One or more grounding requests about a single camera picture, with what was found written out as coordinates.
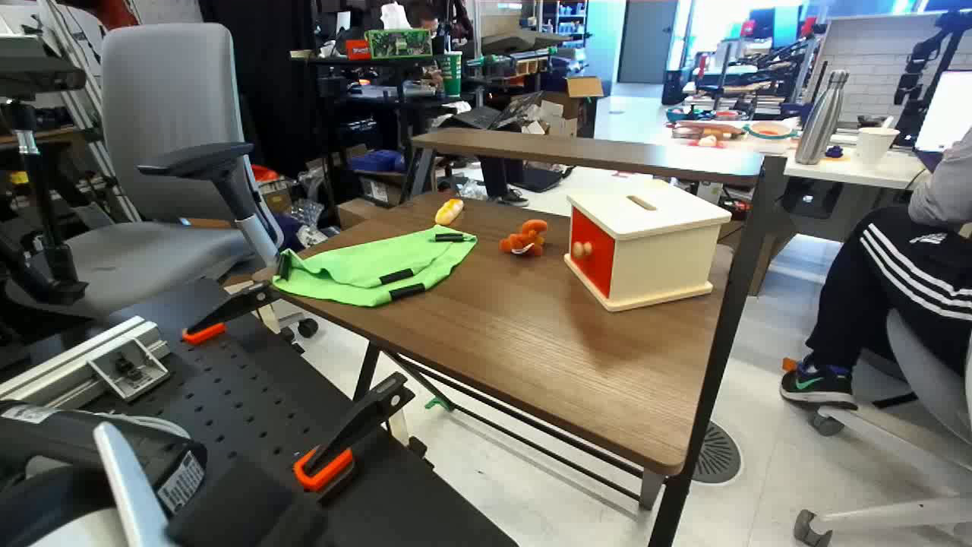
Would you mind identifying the black clamp orange handle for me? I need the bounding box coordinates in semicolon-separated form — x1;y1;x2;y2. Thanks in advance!
290;374;412;496
178;284;276;347

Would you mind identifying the white office chair base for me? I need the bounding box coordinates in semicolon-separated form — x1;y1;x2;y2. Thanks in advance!
789;306;972;547

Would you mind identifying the white cup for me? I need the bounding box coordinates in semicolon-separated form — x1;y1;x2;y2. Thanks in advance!
852;129;895;167

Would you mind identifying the grey office chair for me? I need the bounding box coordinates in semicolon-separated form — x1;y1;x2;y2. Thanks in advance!
4;21;283;320

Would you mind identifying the yellow toy object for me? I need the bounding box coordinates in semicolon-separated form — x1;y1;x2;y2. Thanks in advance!
435;197;465;226

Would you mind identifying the black perforated mounting board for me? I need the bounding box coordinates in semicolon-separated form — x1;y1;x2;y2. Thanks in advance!
80;313;520;547

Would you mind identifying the seated person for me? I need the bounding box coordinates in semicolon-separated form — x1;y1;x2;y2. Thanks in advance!
780;130;972;406

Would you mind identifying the orange toy object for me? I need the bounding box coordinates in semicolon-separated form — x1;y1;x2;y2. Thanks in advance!
502;218;545;259

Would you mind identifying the brown wooden table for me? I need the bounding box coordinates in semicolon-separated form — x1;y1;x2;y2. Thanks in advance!
303;129;787;547

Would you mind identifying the silver metal bottle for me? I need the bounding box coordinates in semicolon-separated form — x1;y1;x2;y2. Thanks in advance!
795;69;850;164

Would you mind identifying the green cloth bag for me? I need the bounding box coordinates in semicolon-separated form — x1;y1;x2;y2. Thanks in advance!
272;229;476;306

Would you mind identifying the white wooden box red drawer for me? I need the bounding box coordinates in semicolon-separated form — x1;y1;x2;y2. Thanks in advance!
564;179;729;313

